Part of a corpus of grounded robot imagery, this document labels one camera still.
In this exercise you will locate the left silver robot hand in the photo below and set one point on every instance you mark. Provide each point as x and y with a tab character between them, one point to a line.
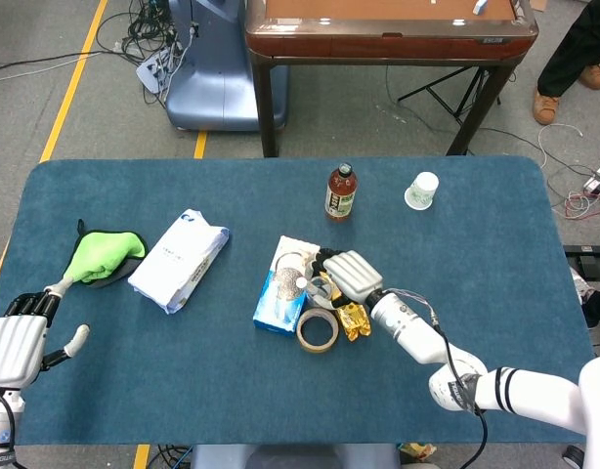
12	347

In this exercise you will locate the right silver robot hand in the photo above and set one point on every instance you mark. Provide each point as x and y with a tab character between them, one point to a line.
354	276

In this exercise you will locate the clear tube white cap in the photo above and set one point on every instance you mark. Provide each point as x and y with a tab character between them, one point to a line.
302	284

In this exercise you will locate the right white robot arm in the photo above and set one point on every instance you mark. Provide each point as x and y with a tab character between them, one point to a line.
407	327

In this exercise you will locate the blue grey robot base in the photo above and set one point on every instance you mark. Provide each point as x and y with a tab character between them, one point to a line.
217	88

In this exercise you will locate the clear glass jar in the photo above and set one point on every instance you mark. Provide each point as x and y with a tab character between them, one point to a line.
315	299

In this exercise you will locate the yellow snack packet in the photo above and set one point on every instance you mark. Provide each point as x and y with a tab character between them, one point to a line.
354	322

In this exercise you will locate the tea bottle black cap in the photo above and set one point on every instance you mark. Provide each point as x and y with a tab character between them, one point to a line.
340	200

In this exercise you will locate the blue cookie box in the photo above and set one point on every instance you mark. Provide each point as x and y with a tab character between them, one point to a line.
280	303

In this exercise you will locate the yellowish packing tape roll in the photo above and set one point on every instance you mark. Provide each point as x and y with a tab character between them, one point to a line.
302	342

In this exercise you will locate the white paper cup green print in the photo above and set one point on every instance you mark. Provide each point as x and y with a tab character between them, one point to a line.
421	193

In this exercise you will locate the green microfibre cloth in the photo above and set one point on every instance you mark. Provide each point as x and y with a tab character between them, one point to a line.
104	254

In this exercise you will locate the blue felt table cover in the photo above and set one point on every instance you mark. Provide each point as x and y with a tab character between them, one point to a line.
231	391

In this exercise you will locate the white tissue pack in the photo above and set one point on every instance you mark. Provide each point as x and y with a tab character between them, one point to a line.
178	264

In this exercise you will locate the grey robot torso base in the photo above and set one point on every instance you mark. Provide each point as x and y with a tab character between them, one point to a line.
290	456

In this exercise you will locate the black tripod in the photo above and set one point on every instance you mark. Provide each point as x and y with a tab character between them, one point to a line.
446	93

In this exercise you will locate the brown mahjong table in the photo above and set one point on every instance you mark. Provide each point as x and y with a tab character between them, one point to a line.
388	44

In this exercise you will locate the tan work shoe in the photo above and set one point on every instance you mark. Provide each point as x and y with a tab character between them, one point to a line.
593	77
545	107

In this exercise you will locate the grey power strip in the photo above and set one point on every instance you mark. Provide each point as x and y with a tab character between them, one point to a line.
153	71

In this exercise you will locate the person black trousers leg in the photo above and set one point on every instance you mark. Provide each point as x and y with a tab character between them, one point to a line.
573	49

